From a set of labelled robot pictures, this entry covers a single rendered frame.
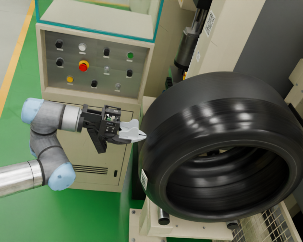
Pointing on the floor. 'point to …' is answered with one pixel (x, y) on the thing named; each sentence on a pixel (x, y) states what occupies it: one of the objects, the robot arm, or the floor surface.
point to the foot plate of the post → (134, 213)
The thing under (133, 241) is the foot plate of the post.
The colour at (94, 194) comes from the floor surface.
